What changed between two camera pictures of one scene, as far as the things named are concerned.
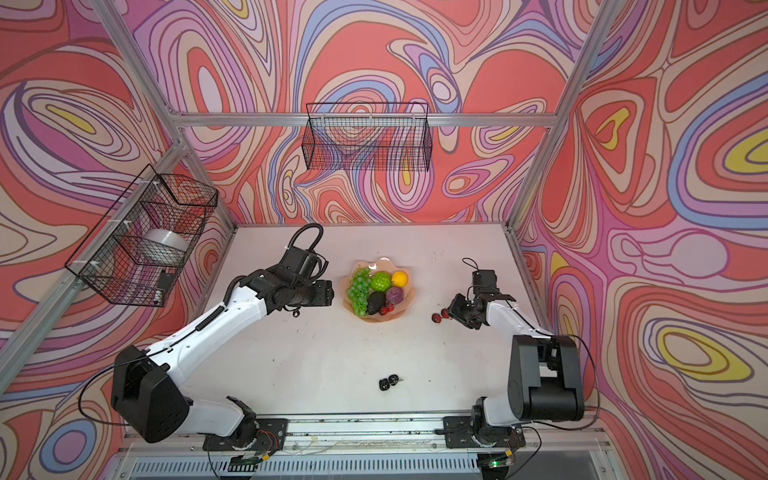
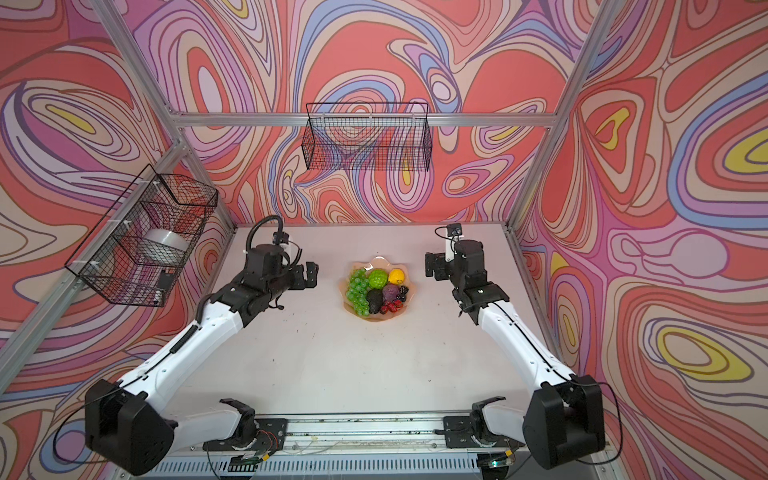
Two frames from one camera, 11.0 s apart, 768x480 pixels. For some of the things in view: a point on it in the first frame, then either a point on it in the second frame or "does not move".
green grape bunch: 359,290 does not move
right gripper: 454,310 → 440,261
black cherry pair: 384,383 → 403,291
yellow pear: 399,278 does not move
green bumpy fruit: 380,281 does not move
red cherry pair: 385,309 does not move
